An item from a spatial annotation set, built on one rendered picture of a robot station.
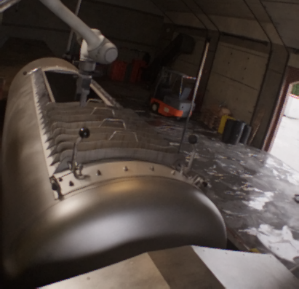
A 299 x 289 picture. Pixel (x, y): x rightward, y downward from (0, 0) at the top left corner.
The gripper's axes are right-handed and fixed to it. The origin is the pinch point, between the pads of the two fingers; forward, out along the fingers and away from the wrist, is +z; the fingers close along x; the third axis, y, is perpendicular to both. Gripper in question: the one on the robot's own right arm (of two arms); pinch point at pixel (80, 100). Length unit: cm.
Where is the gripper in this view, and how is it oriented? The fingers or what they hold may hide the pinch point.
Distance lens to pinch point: 159.4
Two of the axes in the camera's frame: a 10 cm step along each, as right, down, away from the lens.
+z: -2.4, 9.2, 3.2
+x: 4.3, 3.9, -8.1
